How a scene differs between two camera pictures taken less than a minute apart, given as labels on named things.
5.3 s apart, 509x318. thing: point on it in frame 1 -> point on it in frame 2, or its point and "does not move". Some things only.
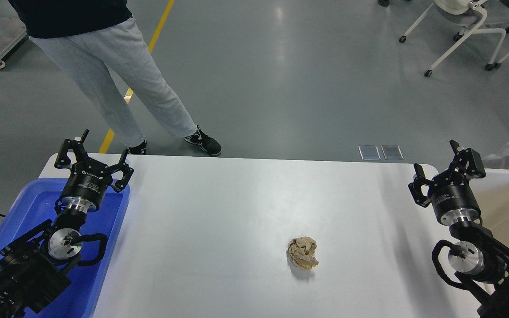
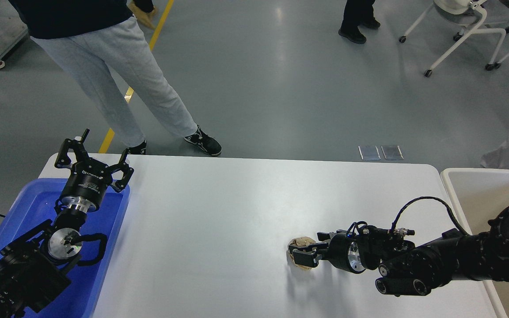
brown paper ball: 301,250 does not move
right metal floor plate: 392,152 does not move
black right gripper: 451,194 -> 343,252
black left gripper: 88,179 does not move
